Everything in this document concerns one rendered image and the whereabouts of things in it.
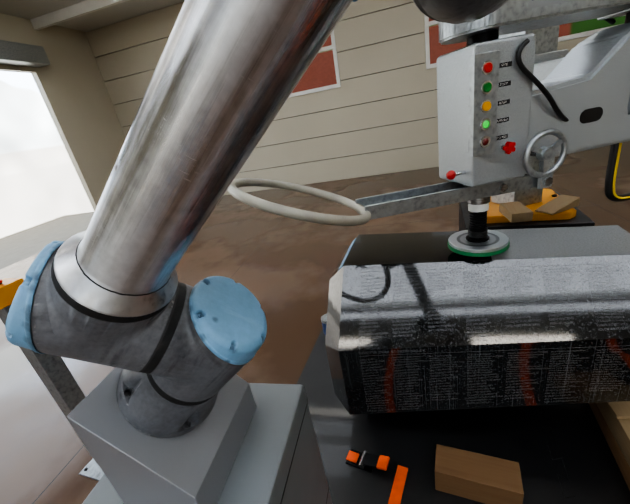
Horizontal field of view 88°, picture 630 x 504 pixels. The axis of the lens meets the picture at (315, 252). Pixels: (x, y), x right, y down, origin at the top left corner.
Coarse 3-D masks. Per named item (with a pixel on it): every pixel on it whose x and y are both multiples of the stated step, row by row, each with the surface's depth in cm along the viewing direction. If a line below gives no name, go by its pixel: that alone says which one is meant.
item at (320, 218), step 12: (240, 180) 112; (252, 180) 120; (264, 180) 124; (276, 180) 129; (240, 192) 94; (312, 192) 131; (324, 192) 130; (252, 204) 90; (264, 204) 89; (276, 204) 89; (348, 204) 123; (360, 204) 119; (288, 216) 88; (300, 216) 88; (312, 216) 88; (324, 216) 89; (336, 216) 91; (348, 216) 94; (360, 216) 98
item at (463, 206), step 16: (464, 208) 216; (576, 208) 184; (464, 224) 195; (496, 224) 183; (512, 224) 180; (528, 224) 176; (544, 224) 173; (560, 224) 170; (576, 224) 168; (592, 224) 166
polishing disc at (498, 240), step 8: (456, 232) 137; (464, 232) 136; (488, 232) 132; (496, 232) 130; (448, 240) 132; (456, 240) 130; (464, 240) 129; (496, 240) 124; (504, 240) 123; (456, 248) 125; (464, 248) 122; (472, 248) 121; (480, 248) 120; (488, 248) 119; (496, 248) 119
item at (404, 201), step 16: (528, 176) 115; (400, 192) 121; (416, 192) 122; (432, 192) 123; (448, 192) 112; (464, 192) 113; (480, 192) 114; (496, 192) 115; (368, 208) 110; (384, 208) 111; (400, 208) 112; (416, 208) 112
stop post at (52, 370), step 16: (0, 288) 127; (16, 288) 132; (0, 304) 127; (32, 352) 139; (48, 368) 144; (64, 368) 150; (48, 384) 147; (64, 384) 150; (64, 400) 150; (80, 400) 156; (96, 464) 171
